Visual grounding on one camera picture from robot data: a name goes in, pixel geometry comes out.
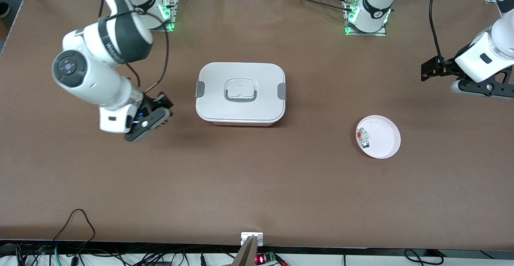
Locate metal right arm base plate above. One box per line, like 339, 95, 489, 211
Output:
151, 0, 179, 32

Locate white lunch box grey clips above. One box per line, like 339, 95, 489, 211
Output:
195, 62, 287, 127

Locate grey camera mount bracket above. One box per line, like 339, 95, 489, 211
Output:
232, 232, 264, 266

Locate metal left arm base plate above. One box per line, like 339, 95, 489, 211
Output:
343, 0, 387, 37

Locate black coiled cable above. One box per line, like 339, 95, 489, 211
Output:
403, 249, 444, 266

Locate pink round plate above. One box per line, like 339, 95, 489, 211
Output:
355, 115, 402, 160

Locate black cable to arm base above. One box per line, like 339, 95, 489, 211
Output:
282, 0, 355, 12

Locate thin black looped table cable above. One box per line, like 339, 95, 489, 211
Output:
52, 209, 96, 255

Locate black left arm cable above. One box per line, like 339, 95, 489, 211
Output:
429, 0, 457, 74

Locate circuit board with red light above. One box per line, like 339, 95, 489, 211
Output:
255, 251, 289, 266

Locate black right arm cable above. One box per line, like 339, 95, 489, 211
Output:
98, 1, 169, 96

